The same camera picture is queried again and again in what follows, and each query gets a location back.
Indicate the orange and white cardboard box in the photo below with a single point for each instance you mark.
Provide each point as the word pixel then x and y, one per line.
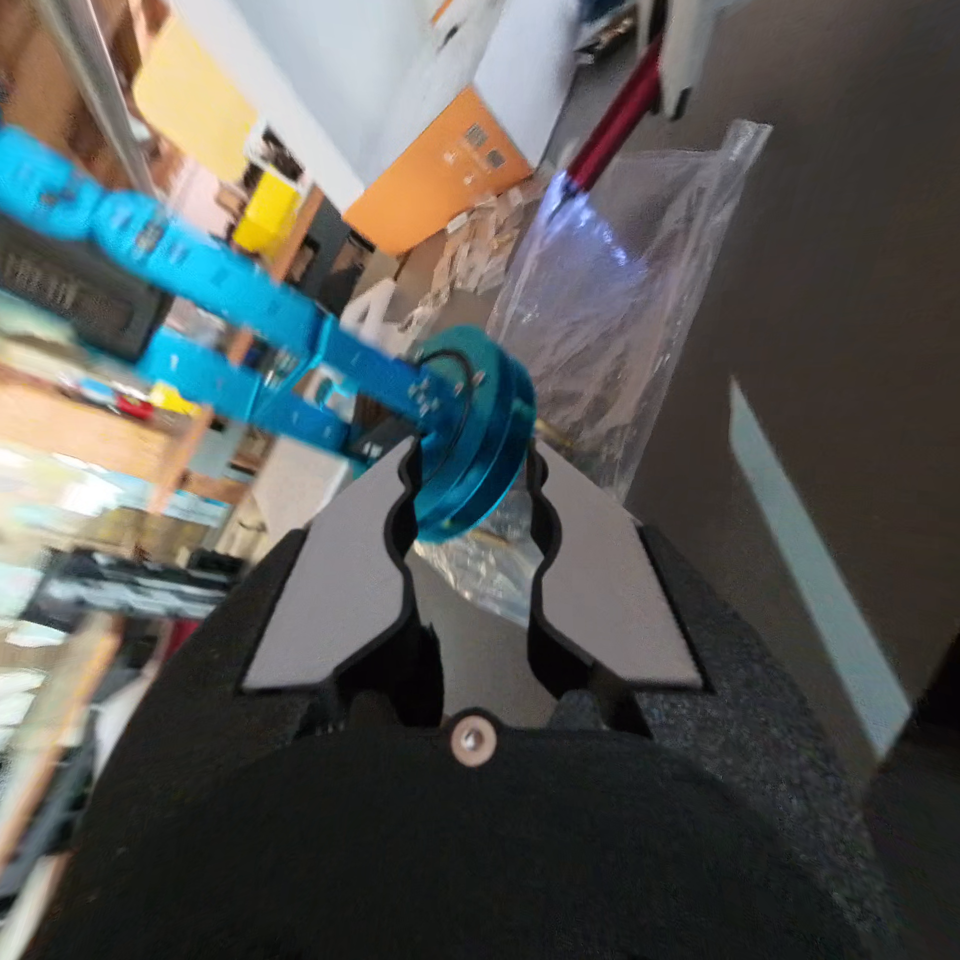
pixel 442 180

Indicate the silver ventilation duct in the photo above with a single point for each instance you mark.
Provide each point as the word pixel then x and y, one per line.
pixel 97 82

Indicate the clear plastic bag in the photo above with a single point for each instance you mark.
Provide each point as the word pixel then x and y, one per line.
pixel 637 300

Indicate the grey desk with wooden edge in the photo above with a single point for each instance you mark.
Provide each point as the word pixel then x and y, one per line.
pixel 825 300

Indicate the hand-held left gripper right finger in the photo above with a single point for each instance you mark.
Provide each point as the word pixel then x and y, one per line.
pixel 622 600

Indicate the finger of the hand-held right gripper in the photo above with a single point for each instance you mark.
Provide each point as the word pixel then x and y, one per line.
pixel 694 45

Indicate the yellow plastic bin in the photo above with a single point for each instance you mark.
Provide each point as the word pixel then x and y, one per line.
pixel 266 214

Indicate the blue toy robot arm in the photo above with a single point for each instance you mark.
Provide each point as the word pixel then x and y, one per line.
pixel 247 300

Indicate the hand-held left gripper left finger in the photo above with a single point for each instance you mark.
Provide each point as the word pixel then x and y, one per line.
pixel 330 600

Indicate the pile of small parts bags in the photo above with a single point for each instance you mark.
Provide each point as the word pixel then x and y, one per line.
pixel 480 247

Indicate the red electric screwdriver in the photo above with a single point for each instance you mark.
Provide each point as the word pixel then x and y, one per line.
pixel 615 124

